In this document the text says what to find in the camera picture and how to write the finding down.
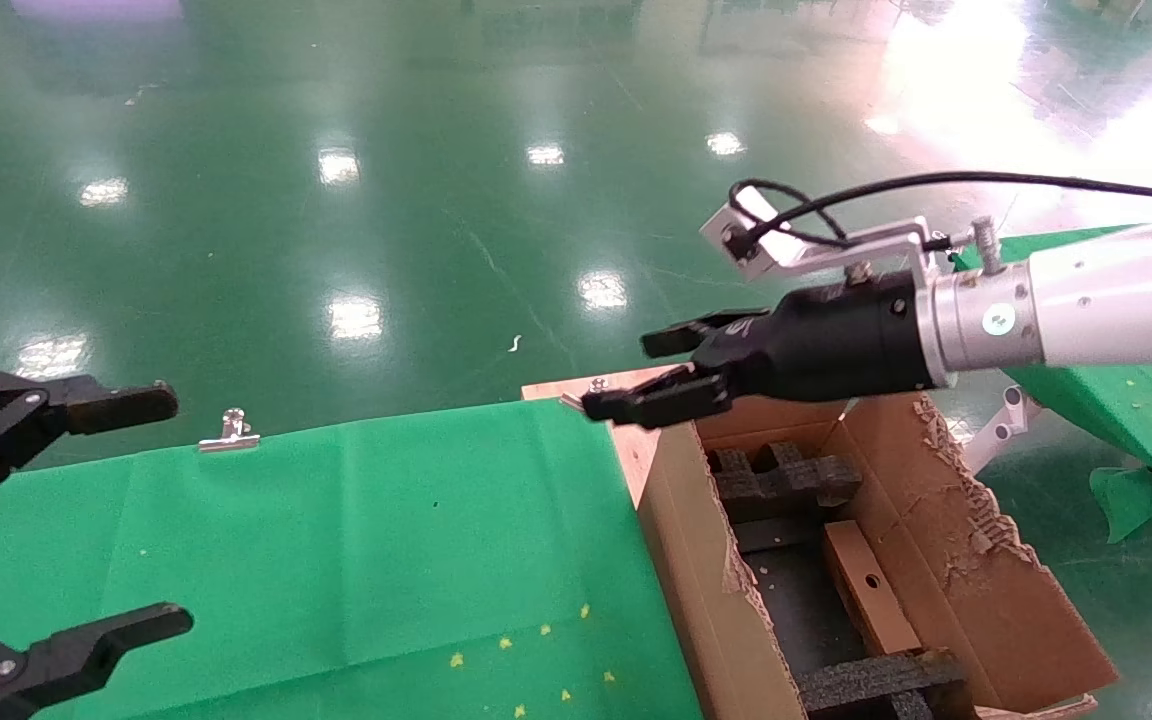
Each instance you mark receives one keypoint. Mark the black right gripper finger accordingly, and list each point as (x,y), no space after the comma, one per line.
(656,400)
(676,340)

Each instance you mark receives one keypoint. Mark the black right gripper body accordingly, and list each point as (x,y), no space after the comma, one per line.
(826,345)

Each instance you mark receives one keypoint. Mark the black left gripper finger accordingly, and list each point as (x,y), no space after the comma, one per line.
(126,408)
(76,655)

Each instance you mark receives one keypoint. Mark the small brown cardboard box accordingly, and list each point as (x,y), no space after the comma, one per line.
(871,590)

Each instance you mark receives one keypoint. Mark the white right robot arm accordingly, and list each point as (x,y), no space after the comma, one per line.
(1116,300)

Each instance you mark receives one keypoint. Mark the large open cardboard carton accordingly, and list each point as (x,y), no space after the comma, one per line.
(696,560)

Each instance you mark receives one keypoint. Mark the silver binder clip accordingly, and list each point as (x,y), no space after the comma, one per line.
(229,440)
(597,385)

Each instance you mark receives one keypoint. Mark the notched black foam block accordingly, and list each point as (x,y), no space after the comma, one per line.
(776,485)

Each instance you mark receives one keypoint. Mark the thin black foam bar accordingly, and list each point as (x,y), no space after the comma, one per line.
(776,535)

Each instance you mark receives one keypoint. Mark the large green table cloth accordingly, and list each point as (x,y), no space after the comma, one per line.
(286,540)

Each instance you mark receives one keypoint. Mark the small green table cloth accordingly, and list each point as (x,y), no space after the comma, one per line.
(1136,410)

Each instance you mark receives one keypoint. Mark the silver camera mount bracket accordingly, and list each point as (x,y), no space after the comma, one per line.
(866,250)

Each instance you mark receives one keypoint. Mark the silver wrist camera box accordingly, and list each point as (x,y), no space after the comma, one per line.
(741,228)

